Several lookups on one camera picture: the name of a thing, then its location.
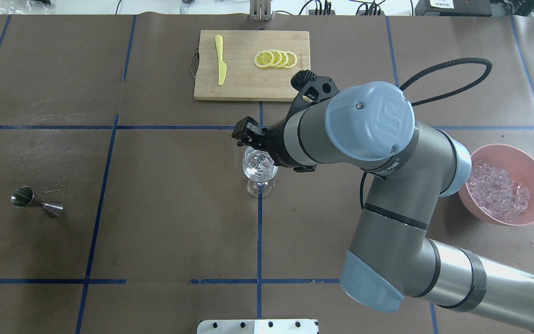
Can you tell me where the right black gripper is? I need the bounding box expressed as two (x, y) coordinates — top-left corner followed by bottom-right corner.
(231, 70), (340, 173)

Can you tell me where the steel double jigger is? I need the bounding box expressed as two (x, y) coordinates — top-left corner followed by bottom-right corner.
(10, 186), (64, 218)

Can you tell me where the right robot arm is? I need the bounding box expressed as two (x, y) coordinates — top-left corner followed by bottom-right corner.
(232, 70), (534, 332)

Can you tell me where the clear wine glass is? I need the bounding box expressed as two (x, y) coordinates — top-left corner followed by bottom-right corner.
(242, 147), (279, 199)

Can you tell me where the pile of clear ice cubes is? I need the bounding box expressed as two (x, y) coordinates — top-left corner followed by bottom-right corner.
(466, 160), (531, 224)

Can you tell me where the bamboo cutting board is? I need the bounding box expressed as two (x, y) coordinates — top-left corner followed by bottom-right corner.
(194, 30), (311, 102)

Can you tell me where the yellow plastic knife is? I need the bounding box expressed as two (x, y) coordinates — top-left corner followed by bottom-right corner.
(215, 34), (227, 85)

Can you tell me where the lemon slice front left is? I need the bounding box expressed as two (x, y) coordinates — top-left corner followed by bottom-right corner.
(254, 51), (275, 68)

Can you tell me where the lemon slice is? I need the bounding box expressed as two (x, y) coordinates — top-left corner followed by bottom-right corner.
(283, 51), (298, 69)
(254, 51), (275, 68)
(269, 50), (285, 67)
(276, 51), (289, 68)

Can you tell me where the lemon slice rightmost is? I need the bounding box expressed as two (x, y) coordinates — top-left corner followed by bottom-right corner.
(283, 51), (298, 69)

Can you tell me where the black box on table edge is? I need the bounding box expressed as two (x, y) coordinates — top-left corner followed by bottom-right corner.
(414, 0), (492, 17)

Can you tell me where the pink bowl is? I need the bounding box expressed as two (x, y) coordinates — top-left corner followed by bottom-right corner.
(458, 144), (534, 227)

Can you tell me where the aluminium frame post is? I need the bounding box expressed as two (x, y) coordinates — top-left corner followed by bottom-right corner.
(249, 0), (273, 22)

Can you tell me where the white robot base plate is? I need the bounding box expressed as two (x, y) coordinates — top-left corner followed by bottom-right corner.
(197, 319), (320, 334)

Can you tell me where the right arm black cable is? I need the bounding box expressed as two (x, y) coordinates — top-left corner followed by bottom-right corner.
(359, 58), (493, 209)

